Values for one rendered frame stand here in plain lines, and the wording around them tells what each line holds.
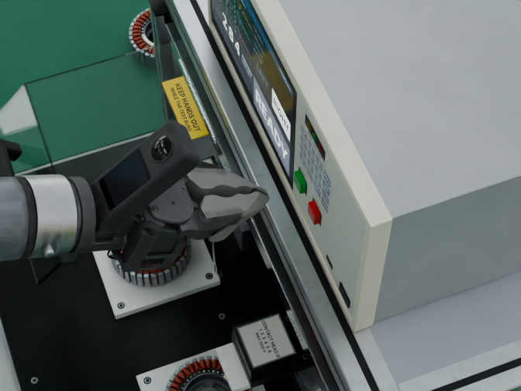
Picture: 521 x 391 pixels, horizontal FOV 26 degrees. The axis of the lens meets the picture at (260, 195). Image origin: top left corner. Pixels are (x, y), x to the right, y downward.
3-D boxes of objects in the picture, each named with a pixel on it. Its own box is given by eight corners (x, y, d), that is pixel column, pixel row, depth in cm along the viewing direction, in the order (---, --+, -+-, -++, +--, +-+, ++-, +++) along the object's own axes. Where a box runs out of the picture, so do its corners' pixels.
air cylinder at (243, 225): (241, 252, 158) (240, 232, 153) (223, 209, 161) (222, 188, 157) (275, 241, 159) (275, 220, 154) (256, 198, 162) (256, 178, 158)
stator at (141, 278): (132, 302, 152) (129, 288, 149) (97, 239, 157) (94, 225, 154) (205, 266, 155) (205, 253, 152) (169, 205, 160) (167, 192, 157)
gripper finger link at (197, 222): (223, 200, 112) (145, 204, 108) (230, 189, 111) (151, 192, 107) (239, 238, 110) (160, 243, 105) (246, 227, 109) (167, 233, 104)
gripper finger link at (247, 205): (249, 223, 118) (170, 229, 113) (272, 188, 114) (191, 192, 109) (260, 248, 116) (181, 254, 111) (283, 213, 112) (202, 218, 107)
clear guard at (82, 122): (37, 285, 128) (28, 259, 123) (-13, 126, 140) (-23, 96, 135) (303, 198, 134) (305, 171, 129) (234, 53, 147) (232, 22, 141)
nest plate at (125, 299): (115, 320, 152) (115, 316, 151) (84, 230, 159) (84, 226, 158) (220, 285, 155) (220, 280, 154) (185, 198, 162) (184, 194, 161)
